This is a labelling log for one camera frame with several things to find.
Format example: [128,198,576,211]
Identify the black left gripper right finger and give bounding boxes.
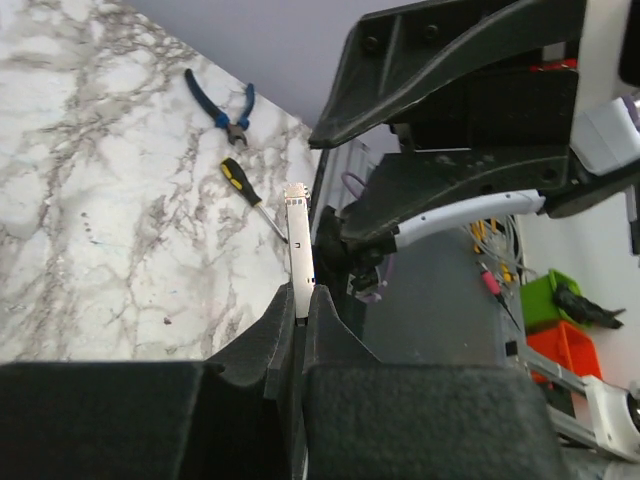
[303,286,569,479]

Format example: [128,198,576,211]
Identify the green plastic bin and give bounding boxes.
[520,269,582,333]

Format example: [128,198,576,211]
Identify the orange plastic bin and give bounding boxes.
[527,320,603,380]

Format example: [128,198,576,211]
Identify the black yellow screwdriver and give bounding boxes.
[220,158,288,244]

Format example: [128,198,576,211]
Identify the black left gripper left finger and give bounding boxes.
[1,284,299,479]

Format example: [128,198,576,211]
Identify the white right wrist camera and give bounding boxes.
[570,95,639,176]

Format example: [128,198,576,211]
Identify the blue handled pliers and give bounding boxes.
[183,67,257,148]

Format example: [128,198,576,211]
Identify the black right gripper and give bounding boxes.
[309,1,586,249]

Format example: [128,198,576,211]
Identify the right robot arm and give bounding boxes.
[309,1,639,273]

